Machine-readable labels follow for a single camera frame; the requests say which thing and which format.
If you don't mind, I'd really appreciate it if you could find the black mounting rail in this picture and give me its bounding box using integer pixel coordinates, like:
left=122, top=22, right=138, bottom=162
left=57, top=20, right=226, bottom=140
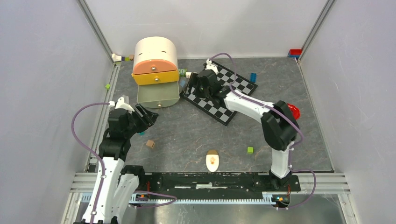
left=137, top=172, right=301, bottom=201

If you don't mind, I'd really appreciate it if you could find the black grey chessboard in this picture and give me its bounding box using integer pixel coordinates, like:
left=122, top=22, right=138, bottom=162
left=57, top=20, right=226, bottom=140
left=180, top=61, right=258, bottom=126

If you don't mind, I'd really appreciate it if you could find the red blue bricks corner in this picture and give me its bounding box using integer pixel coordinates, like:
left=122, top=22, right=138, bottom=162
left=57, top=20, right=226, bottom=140
left=288, top=49, right=302, bottom=58

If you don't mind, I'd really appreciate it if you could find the green toy block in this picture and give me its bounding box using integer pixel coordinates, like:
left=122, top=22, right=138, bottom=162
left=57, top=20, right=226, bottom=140
left=179, top=69, right=187, bottom=77

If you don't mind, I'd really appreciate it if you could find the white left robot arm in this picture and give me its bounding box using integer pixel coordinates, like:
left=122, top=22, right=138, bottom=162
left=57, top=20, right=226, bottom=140
left=72, top=101, right=159, bottom=224

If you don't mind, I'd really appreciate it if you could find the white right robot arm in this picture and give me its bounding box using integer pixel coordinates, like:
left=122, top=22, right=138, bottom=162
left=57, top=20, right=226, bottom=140
left=185, top=69, right=301, bottom=190

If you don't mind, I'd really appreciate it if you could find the grey green bottom drawer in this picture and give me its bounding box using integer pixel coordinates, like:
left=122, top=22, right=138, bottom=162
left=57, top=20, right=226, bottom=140
left=137, top=82, right=180, bottom=108

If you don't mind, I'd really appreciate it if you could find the red letter D toy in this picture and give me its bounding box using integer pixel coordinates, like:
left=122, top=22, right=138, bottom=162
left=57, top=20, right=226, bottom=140
left=287, top=104, right=300, bottom=120

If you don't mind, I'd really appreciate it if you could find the small green cube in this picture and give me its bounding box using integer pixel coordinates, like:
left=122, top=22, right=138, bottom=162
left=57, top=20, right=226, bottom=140
left=247, top=147, right=254, bottom=154

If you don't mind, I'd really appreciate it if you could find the yellow drawer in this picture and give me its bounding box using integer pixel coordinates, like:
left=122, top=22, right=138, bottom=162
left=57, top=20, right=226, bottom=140
left=132, top=70, right=179, bottom=85

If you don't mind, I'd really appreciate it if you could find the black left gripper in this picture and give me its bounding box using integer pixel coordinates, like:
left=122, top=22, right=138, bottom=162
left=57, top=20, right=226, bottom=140
left=124, top=103, right=159, bottom=138

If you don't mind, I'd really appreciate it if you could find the blue lego brick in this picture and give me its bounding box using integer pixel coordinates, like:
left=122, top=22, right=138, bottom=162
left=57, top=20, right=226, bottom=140
left=250, top=73, right=257, bottom=83

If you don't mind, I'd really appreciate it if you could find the small wooden cube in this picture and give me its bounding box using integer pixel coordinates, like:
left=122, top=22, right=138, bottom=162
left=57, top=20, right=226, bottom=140
left=146, top=140, right=155, bottom=148

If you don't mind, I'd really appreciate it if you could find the white round drawer organizer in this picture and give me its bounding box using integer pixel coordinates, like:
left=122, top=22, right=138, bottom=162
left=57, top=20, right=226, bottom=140
left=132, top=36, right=180, bottom=78

